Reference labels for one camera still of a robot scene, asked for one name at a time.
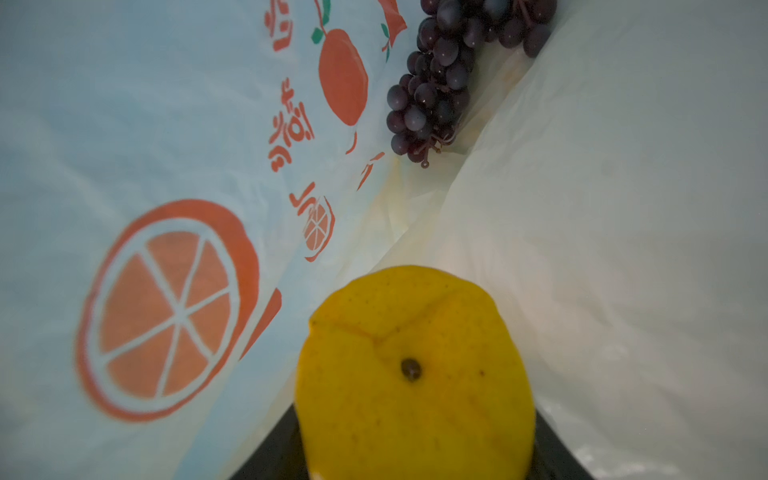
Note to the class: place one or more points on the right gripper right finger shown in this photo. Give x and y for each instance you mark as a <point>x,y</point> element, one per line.
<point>551,459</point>

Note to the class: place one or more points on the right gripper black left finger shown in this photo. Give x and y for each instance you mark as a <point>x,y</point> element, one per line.
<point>280,456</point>

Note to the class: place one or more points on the yellow bell pepper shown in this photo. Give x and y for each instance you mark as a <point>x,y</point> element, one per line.
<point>411,373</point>

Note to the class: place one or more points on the translucent printed plastic bag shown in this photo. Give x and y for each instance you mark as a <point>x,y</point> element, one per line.
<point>183,184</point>

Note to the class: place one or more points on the dark purple grape bunch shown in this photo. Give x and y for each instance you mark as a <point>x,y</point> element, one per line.
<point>427,104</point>

